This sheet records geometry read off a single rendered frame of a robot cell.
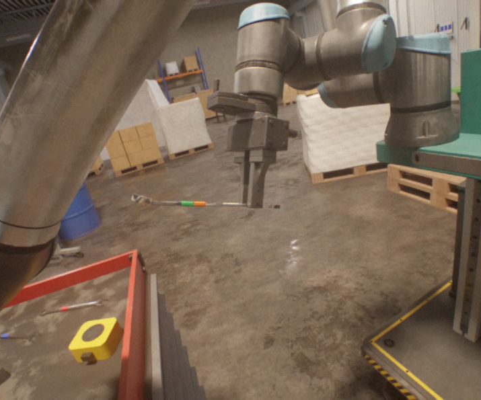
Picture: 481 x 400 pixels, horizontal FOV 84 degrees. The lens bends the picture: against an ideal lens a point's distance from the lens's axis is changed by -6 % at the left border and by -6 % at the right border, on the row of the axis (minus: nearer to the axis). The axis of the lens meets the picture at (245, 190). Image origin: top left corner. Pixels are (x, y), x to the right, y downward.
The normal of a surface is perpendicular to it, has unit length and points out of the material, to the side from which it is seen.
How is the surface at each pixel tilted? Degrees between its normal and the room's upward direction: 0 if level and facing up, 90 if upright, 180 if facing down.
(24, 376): 0
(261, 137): 67
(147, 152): 90
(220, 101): 75
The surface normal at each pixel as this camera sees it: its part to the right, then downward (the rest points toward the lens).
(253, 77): -0.21, 0.01
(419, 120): -0.51, 0.06
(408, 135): -0.74, 0.04
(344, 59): -0.56, 0.62
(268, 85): 0.31, 0.05
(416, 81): -0.57, 0.39
